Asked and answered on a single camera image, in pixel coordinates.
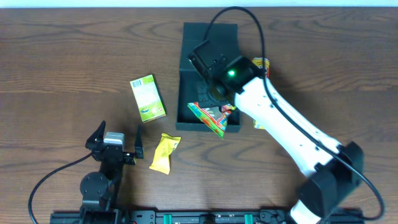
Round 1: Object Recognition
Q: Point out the Haribo worms gummy bag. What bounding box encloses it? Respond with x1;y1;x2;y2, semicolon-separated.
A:
187;102;236;139

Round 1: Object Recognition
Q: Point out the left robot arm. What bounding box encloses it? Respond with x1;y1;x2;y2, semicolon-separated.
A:
78;121;144;224

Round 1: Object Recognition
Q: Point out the black open gift box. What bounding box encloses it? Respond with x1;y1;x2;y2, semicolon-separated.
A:
175;22;239;131

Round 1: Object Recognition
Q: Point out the yellow candy wrapper pack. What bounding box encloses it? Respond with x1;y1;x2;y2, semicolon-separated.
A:
149;133;181;175

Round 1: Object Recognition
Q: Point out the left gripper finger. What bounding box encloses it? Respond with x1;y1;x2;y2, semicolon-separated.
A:
134;126;144;159
85;121;106;149

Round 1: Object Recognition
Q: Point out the red Pringles can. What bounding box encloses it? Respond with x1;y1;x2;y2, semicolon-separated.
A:
252;57;270;78

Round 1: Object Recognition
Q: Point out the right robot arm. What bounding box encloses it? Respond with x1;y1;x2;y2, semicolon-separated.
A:
188;40;364;223

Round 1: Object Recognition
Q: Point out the yellow Mentos bottle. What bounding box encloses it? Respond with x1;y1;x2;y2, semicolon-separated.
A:
253;120;265;129

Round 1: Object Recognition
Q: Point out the green snack carton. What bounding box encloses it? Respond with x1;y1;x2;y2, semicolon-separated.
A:
130;75;166;123

